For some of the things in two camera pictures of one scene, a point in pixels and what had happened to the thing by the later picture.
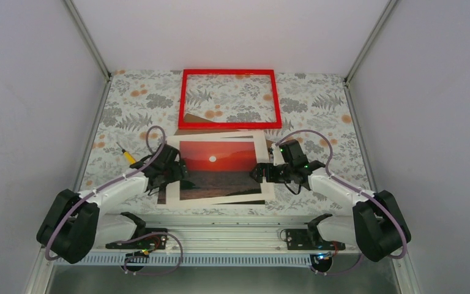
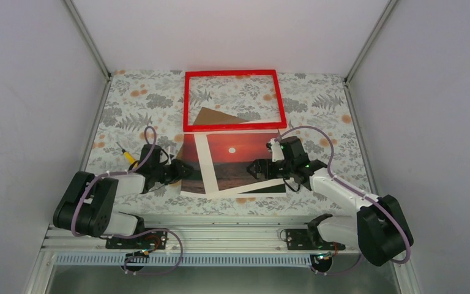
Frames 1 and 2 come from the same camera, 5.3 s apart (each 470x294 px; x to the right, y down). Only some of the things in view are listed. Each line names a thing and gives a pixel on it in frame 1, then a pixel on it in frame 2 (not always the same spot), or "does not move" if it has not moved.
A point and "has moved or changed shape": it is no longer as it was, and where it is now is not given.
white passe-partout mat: [173, 199] → [206, 162]
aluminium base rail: [212, 235] does not move
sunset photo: [218, 169] does not move
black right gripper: [270, 178] does not move
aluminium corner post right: [389, 4] does not move
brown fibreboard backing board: [190, 118] → [208, 116]
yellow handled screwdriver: [128, 157] does not move
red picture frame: [215, 125] has moved or changed shape
